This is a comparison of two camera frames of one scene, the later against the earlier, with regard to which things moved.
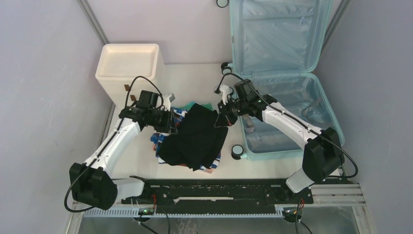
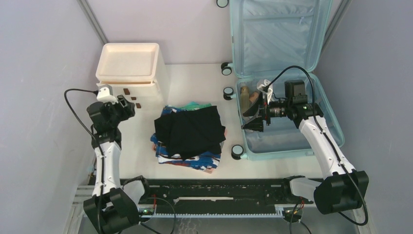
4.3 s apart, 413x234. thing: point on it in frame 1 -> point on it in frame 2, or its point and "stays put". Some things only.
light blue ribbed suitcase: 277,44 stays put
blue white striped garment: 179,115 -> 203,160
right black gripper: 222,121 -> 255,124
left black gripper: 169,127 -> 128,110
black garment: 197,143 stays put
